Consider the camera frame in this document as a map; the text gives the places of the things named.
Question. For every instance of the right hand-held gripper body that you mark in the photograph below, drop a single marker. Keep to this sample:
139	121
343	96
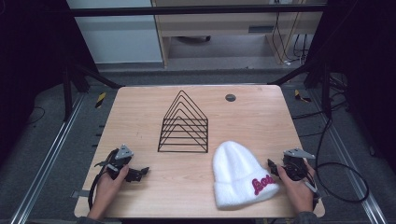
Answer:
295	165

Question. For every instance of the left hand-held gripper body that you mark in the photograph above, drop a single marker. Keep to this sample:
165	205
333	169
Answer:
120	157

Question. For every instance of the person's right hand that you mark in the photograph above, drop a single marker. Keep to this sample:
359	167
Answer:
295	191

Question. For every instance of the person's left hand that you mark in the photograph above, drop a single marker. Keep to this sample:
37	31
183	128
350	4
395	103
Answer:
107	191

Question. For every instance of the white knit beanie pink lettering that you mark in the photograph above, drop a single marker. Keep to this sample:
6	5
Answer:
238	175

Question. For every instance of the yellow black striped tape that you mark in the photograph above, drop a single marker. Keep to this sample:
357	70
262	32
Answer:
301	97
100	100

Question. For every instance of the grey round table grommet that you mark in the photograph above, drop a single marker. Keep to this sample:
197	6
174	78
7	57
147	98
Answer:
230	97

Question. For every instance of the black metal stand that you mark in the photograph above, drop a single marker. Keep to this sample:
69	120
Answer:
74	81
317	81

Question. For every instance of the white cabinet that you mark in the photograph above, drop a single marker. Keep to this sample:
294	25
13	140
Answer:
118	37

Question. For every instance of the light wooden desk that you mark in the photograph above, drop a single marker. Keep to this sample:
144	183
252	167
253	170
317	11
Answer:
236	25

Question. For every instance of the aluminium floor rail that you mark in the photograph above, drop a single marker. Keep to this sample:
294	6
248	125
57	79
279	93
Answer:
46	158
348	158

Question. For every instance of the black metal frame bar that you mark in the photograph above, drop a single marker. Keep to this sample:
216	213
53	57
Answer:
193	11

